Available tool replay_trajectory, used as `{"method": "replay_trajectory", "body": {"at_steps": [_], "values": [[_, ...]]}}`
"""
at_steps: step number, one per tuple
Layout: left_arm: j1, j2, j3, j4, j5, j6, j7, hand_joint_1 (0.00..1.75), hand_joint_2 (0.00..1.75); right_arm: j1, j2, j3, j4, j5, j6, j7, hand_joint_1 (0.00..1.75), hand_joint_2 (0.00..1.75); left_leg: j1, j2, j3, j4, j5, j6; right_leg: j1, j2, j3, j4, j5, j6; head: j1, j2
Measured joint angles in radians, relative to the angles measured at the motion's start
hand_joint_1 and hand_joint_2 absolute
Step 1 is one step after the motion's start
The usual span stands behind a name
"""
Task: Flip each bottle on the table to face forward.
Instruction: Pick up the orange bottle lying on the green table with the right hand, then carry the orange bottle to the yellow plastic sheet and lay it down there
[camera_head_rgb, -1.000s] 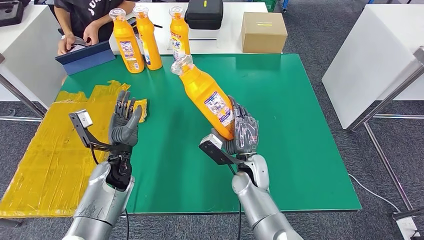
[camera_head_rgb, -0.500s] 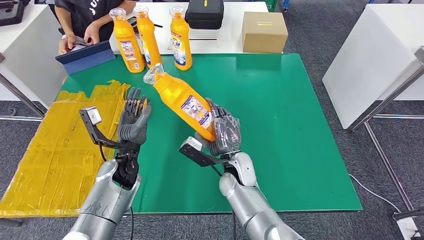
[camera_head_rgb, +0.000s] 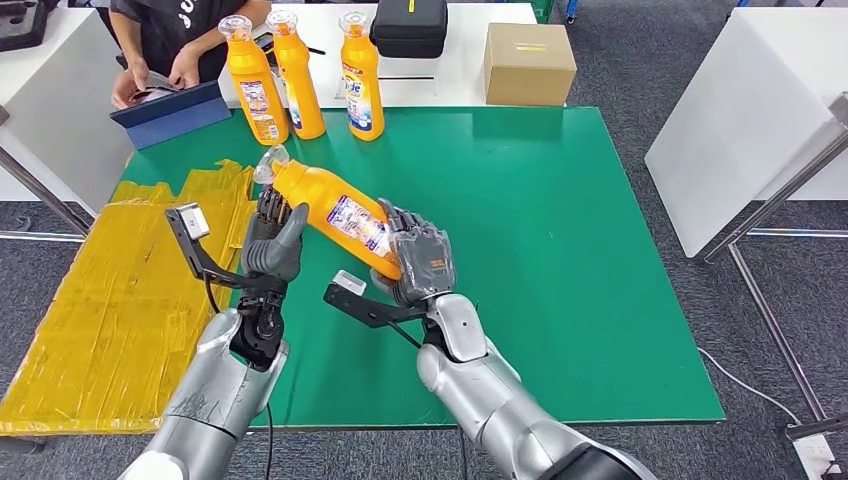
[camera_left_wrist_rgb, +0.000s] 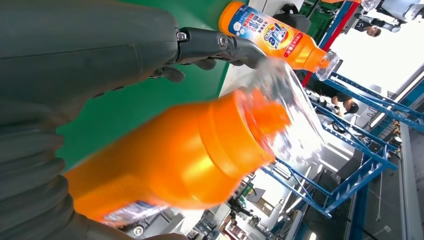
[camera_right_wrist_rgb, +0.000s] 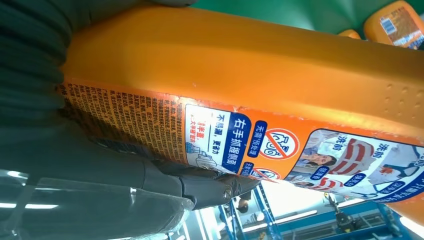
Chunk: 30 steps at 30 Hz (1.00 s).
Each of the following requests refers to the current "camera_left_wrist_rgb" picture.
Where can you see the green plastic crate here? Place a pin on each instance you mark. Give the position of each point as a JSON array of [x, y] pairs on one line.
[[318, 23]]

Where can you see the person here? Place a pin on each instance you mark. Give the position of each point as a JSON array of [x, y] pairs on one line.
[[372, 30], [341, 99]]

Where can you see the blue metal rack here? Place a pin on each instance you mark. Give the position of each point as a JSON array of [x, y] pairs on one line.
[[361, 187]]

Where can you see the red pole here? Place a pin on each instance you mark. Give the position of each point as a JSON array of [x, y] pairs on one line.
[[342, 24]]

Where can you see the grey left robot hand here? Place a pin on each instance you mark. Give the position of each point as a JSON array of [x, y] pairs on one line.
[[82, 49]]

